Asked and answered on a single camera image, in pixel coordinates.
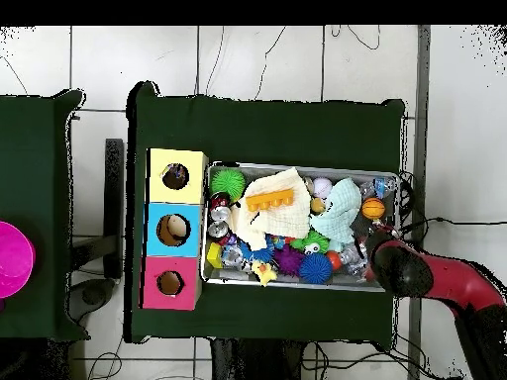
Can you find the wooden box with three holes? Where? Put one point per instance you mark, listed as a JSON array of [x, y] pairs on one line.
[[154, 237]]

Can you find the purple spiky ball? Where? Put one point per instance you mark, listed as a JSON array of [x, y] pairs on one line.
[[288, 260]]

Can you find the large green spiky ball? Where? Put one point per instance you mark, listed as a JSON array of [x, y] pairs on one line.
[[227, 184]]

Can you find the cream waffle cloth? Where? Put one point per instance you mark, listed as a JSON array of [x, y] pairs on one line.
[[285, 221]]

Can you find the small orange basketball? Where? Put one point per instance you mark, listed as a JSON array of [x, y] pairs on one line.
[[373, 208]]

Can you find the grey stand base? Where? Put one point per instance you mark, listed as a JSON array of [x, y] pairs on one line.
[[91, 295]]

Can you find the magenta round disc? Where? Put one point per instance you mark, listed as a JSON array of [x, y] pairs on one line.
[[14, 259]]

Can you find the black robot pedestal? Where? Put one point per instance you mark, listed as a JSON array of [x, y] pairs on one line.
[[257, 362]]

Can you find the black upright post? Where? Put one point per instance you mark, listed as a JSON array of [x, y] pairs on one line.
[[114, 198]]

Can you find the white baseball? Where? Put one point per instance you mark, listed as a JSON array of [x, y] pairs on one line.
[[322, 187]]

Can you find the dark green side table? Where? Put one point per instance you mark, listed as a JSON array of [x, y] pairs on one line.
[[31, 178]]

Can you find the mint green knitted cloth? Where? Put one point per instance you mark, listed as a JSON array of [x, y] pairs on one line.
[[338, 209]]

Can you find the small red ball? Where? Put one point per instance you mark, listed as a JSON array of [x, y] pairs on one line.
[[334, 260]]

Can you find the blue spiky ball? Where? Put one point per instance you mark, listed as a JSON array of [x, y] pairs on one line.
[[315, 269]]

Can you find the colourful polka dot cloth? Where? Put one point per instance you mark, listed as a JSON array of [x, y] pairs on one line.
[[174, 172]]

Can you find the orange plastic compartment tray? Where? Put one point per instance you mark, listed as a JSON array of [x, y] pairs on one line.
[[271, 200]]

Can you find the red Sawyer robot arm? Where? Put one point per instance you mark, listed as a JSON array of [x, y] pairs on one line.
[[455, 281]]

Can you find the dark green table cloth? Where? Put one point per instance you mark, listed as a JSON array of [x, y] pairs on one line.
[[269, 130]]

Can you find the yellow plush duck toy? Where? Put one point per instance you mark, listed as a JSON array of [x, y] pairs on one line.
[[264, 272]]

